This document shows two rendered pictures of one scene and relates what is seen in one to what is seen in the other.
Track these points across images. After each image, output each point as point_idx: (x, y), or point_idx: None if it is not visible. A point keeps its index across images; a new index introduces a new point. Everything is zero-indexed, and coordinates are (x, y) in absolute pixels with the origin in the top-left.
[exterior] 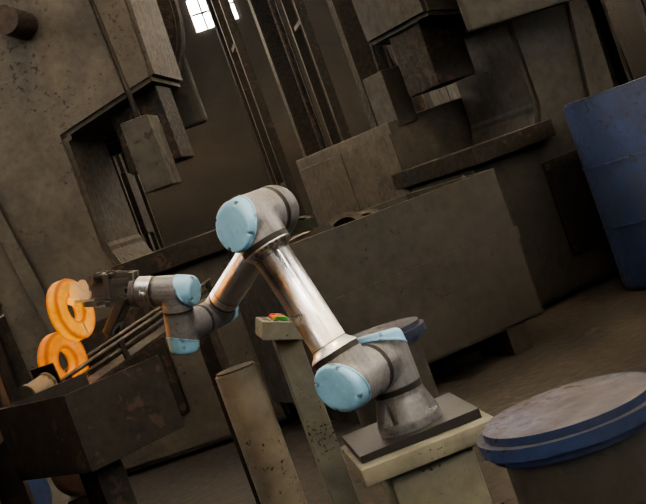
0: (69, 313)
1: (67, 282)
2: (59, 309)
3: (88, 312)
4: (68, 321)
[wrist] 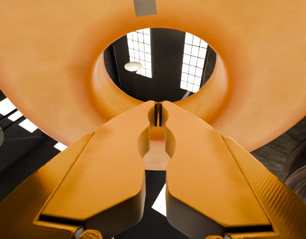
0: (240, 89)
1: (151, 165)
2: (295, 117)
3: (52, 59)
4: (299, 55)
